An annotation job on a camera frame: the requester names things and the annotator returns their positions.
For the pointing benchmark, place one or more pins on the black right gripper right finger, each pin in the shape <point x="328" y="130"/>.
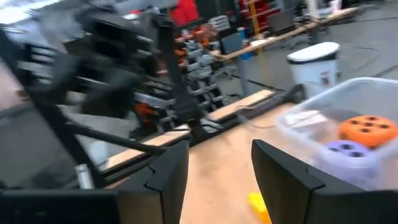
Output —
<point x="280" y="186"/>

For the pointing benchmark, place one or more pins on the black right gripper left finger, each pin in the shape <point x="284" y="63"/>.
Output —
<point x="158" y="196"/>

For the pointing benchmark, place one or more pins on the purple foam die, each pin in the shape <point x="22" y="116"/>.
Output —
<point x="345" y="161"/>

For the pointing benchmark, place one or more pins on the white playing card deck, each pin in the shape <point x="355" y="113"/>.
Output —
<point x="306" y="121"/>

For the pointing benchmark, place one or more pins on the orange foam die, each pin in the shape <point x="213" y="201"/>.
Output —
<point x="368" y="132"/>

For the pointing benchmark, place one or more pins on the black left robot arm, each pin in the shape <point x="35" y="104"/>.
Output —
<point x="105" y="93"/>

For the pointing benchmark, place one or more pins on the yellow peg block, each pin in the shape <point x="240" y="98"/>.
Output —
<point x="259" y="208"/>

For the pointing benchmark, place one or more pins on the tall clear plastic bin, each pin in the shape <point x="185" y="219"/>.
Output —
<point x="357" y="96"/>

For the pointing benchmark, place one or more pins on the white trash can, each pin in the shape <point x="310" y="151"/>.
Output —
<point x="314" y="71"/>

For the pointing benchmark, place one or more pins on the wooden workbench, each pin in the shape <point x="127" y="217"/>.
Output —
<point x="280" y="36"/>

